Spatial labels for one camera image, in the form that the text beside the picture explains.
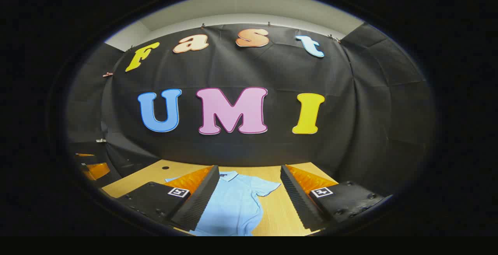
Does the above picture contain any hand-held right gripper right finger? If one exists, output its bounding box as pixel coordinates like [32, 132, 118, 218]
[280, 164, 386, 232]

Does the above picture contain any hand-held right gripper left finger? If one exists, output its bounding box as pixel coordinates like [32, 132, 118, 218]
[116, 165, 220, 232]

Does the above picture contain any black backdrop cloth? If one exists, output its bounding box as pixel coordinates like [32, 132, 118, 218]
[66, 23, 434, 197]

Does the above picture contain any light blue T-shirt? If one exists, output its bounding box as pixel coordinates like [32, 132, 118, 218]
[165, 171, 281, 237]

